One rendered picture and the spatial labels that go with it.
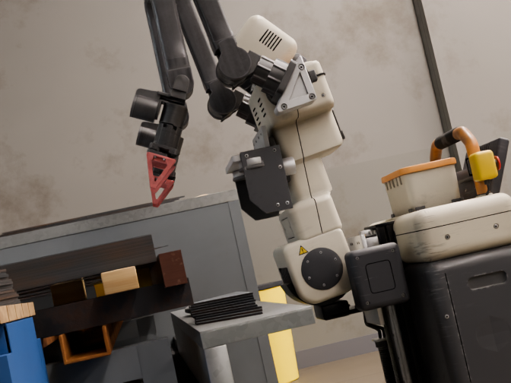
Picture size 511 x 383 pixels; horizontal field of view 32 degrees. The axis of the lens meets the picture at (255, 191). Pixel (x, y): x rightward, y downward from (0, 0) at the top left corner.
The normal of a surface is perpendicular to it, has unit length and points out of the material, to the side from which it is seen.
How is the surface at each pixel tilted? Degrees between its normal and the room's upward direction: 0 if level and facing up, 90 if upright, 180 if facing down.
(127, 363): 90
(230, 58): 90
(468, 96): 90
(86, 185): 90
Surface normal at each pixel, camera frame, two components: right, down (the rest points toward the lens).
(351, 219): 0.10, -0.10
